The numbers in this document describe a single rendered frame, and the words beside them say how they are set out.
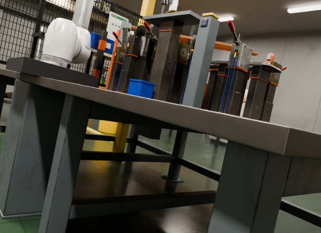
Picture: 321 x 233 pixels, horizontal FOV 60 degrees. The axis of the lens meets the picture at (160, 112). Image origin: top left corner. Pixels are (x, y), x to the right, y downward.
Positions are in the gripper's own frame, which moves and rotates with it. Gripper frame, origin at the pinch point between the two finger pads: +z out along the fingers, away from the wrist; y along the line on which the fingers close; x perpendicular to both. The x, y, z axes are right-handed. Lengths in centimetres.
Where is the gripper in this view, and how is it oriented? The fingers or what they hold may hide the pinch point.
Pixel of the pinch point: (173, 5)
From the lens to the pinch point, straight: 161.7
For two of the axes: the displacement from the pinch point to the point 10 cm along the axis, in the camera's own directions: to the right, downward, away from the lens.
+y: 8.2, 1.6, 5.5
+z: -2.0, 9.8, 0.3
